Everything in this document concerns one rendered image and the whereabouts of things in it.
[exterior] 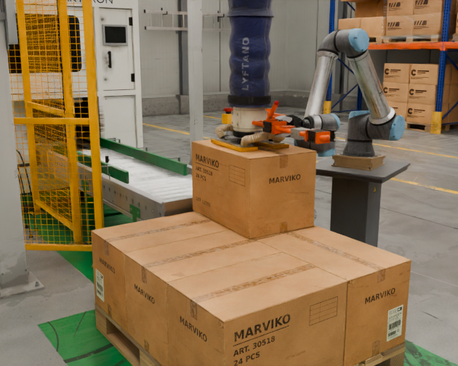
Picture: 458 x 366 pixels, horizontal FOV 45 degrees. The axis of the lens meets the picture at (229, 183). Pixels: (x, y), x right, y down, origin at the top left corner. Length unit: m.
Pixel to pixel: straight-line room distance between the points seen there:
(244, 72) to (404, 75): 8.45
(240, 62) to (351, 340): 1.41
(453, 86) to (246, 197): 8.81
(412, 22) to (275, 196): 8.53
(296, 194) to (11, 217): 1.74
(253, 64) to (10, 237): 1.81
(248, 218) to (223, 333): 0.86
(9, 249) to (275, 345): 2.01
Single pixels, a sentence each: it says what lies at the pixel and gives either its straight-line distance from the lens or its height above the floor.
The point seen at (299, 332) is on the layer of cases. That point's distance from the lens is 2.17.
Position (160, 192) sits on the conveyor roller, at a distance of 3.56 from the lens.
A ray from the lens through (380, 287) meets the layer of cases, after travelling 2.45.
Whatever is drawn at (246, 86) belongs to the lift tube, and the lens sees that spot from 2.81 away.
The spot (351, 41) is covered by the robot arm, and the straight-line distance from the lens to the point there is 2.98.
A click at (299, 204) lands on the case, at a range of 2.81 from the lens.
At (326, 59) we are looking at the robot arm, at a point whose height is 1.39.
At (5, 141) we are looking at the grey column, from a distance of 3.47.
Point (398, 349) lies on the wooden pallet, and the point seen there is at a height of 0.12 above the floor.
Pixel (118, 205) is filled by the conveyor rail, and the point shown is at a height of 0.45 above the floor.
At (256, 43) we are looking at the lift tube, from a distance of 2.81.
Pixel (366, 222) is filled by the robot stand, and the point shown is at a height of 0.43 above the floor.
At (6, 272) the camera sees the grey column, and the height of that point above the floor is 0.12.
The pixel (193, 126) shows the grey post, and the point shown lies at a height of 0.58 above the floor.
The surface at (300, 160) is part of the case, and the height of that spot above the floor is 0.91.
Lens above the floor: 1.42
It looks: 13 degrees down
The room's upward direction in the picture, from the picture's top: straight up
